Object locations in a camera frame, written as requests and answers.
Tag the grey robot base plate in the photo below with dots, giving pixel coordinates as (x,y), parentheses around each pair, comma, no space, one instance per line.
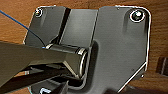
(113,56)

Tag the black robot joint cylinder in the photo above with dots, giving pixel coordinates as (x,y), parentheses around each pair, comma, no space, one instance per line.
(80,63)

